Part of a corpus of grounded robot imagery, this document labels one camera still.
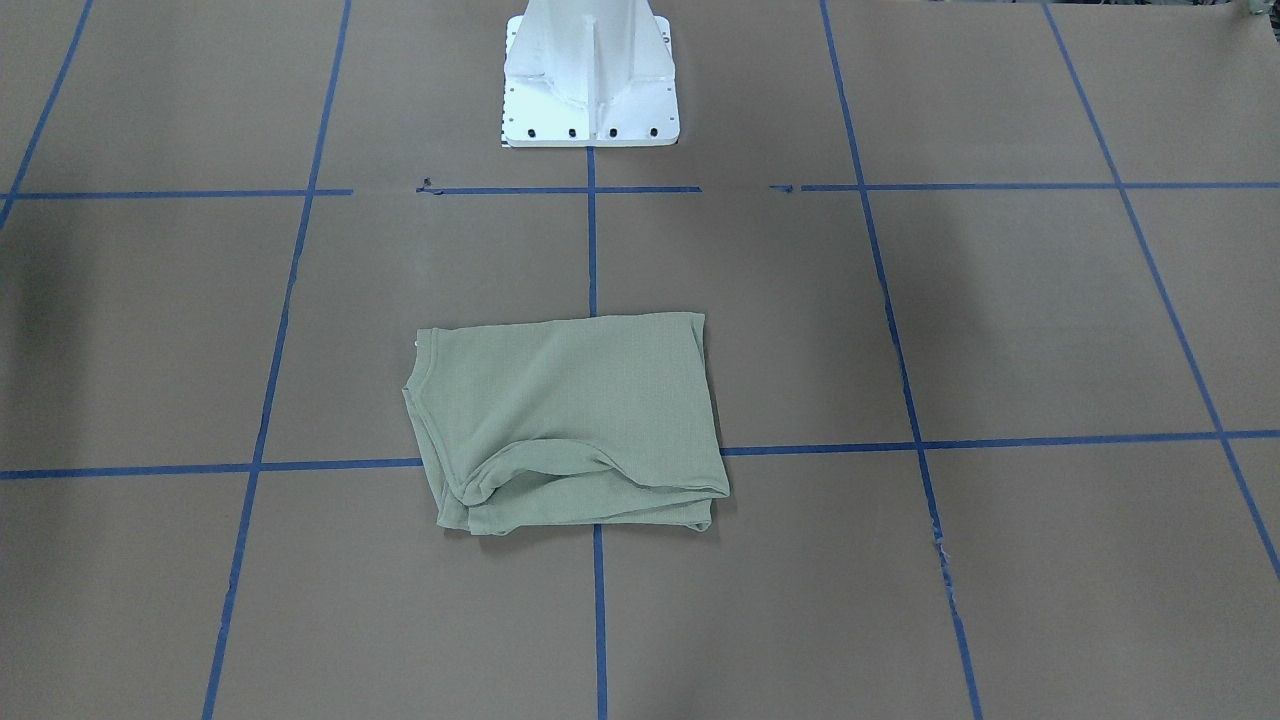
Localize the olive green long-sleeve shirt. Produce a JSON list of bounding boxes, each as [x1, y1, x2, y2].
[[403, 313, 731, 536]]

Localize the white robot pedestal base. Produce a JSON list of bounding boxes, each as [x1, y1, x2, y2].
[[500, 1, 681, 149]]

